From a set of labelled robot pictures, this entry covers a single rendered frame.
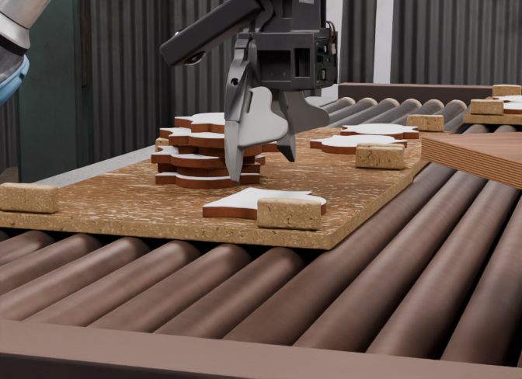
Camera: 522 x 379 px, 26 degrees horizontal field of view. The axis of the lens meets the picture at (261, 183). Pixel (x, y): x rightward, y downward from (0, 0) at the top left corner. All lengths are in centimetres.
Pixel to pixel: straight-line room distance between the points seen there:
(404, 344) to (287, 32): 42
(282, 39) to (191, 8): 364
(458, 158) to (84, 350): 31
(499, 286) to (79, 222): 42
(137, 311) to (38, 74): 323
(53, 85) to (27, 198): 292
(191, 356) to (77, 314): 24
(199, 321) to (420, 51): 393
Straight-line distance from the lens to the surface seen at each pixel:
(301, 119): 116
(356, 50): 472
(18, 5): 153
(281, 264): 98
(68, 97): 403
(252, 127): 105
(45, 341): 66
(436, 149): 84
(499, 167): 76
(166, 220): 107
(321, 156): 151
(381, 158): 139
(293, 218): 102
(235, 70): 106
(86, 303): 86
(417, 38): 469
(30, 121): 405
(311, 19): 107
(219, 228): 104
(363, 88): 261
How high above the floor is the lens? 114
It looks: 9 degrees down
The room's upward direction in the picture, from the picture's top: straight up
